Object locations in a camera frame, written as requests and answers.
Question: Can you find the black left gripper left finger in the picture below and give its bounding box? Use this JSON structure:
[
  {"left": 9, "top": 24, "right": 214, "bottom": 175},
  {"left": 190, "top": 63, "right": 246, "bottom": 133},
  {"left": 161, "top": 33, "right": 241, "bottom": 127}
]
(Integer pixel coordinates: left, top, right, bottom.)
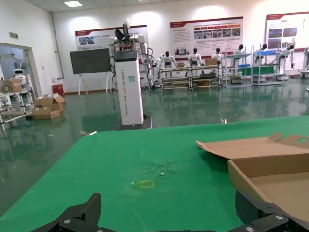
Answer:
[{"left": 30, "top": 192, "right": 102, "bottom": 232}]

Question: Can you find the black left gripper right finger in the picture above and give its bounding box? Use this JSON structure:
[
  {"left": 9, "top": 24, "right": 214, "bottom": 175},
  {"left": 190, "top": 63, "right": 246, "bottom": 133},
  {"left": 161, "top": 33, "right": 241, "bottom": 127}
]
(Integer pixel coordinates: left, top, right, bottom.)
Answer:
[{"left": 231, "top": 189, "right": 309, "bottom": 232}]

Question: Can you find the open brown cardboard box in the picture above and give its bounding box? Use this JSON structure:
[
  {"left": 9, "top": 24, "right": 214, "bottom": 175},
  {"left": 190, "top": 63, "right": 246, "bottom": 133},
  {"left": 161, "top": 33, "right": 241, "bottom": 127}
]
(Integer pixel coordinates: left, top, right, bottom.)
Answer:
[{"left": 196, "top": 132, "right": 309, "bottom": 224}]

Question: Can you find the red cabinet box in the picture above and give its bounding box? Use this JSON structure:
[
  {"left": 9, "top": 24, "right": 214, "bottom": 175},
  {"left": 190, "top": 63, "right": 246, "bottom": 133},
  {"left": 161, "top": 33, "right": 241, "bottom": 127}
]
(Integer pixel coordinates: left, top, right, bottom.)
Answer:
[{"left": 52, "top": 84, "right": 65, "bottom": 96}]

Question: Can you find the cardboard box with round print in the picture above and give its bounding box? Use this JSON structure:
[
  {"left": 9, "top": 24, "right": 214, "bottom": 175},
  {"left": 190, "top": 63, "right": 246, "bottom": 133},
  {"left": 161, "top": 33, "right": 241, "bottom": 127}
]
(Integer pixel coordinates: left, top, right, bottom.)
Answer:
[{"left": 0, "top": 79, "right": 23, "bottom": 93}]

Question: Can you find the green table cloth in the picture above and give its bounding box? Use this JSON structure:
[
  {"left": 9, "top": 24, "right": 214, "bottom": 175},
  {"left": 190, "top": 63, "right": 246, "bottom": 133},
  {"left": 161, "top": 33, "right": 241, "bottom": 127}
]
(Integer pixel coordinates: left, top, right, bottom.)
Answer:
[{"left": 0, "top": 115, "right": 309, "bottom": 232}]

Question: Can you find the flat closed cardboard carton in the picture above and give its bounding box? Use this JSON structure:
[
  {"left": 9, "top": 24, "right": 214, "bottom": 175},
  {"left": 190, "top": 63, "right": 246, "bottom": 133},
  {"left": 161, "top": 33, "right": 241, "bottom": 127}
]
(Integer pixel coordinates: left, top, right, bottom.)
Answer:
[{"left": 31, "top": 107, "right": 61, "bottom": 121}]

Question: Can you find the open cardboard carton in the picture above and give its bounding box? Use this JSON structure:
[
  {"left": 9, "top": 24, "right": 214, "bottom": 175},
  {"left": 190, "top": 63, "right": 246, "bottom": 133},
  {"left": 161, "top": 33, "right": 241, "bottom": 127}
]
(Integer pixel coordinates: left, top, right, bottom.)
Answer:
[{"left": 33, "top": 95, "right": 66, "bottom": 112}]

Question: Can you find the white tube rack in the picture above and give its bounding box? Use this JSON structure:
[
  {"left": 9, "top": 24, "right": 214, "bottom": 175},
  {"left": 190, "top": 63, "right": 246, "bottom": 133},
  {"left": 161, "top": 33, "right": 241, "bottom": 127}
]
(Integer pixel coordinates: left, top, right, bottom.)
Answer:
[{"left": 0, "top": 87, "right": 35, "bottom": 131}]

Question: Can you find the white column robot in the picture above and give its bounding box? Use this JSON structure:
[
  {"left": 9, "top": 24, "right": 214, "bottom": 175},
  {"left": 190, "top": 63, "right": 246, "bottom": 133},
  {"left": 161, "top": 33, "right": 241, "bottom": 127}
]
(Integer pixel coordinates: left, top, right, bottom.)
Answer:
[{"left": 107, "top": 18, "right": 155, "bottom": 131}]

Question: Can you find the grey metal shelf rack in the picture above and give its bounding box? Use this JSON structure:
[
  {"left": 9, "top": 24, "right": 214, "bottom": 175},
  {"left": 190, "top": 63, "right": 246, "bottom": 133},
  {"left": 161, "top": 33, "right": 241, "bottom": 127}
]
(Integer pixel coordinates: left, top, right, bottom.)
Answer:
[
  {"left": 221, "top": 45, "right": 252, "bottom": 88},
  {"left": 251, "top": 44, "right": 288, "bottom": 87}
]

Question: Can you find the roller shelf rack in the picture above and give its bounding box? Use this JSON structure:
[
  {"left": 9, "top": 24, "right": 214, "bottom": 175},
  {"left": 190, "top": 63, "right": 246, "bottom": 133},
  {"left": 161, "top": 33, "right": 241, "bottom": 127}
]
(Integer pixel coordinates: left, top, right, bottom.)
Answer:
[
  {"left": 159, "top": 66, "right": 191, "bottom": 91},
  {"left": 189, "top": 63, "right": 222, "bottom": 89}
]

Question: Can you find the dark screen on stand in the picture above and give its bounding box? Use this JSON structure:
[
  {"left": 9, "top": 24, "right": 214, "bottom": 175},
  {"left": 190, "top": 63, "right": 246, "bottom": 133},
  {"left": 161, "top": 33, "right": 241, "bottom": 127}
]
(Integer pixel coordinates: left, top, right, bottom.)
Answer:
[{"left": 69, "top": 47, "right": 114, "bottom": 97}]

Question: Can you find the small white round-head robot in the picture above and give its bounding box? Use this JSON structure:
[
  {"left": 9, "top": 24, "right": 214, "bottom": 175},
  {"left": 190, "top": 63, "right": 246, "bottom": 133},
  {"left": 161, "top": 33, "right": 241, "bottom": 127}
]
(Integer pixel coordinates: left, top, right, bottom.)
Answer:
[{"left": 9, "top": 68, "right": 31, "bottom": 92}]

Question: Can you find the white humanoid robot black head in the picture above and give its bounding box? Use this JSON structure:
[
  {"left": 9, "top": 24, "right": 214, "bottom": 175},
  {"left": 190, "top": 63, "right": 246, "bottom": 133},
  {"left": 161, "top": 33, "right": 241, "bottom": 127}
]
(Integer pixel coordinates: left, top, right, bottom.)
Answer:
[
  {"left": 187, "top": 47, "right": 204, "bottom": 67},
  {"left": 280, "top": 43, "right": 297, "bottom": 71},
  {"left": 211, "top": 47, "right": 225, "bottom": 65},
  {"left": 232, "top": 44, "right": 247, "bottom": 56},
  {"left": 156, "top": 50, "right": 178, "bottom": 74},
  {"left": 255, "top": 43, "right": 270, "bottom": 65}
]

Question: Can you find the wide poster with photo row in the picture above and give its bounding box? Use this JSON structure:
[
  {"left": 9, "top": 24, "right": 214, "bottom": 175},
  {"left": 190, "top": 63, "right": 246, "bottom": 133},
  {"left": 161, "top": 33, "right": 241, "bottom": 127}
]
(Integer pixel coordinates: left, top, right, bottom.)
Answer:
[{"left": 170, "top": 16, "right": 244, "bottom": 56}]

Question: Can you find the wall poster with robot photo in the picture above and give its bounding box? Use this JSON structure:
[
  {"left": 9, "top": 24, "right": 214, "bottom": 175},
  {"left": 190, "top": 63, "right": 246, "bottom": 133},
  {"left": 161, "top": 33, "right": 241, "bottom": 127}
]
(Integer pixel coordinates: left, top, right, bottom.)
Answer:
[{"left": 74, "top": 24, "right": 148, "bottom": 51}]

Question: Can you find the grey wall pipe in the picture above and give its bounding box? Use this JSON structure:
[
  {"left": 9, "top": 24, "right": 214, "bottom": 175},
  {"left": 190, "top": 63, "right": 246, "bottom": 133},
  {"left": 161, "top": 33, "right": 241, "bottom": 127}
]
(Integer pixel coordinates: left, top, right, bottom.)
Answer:
[{"left": 50, "top": 11, "right": 65, "bottom": 80}]

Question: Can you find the doorway with white frame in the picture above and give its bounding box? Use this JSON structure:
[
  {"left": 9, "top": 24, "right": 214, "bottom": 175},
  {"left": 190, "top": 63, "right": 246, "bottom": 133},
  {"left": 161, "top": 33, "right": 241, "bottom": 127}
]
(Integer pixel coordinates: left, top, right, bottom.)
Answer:
[{"left": 0, "top": 42, "right": 41, "bottom": 102}]

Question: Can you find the wall poster with blue photos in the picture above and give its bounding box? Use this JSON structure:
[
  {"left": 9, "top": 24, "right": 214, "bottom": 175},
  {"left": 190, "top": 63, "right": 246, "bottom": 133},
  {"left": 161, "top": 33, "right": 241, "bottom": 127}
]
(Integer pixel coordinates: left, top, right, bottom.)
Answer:
[{"left": 265, "top": 11, "right": 309, "bottom": 50}]

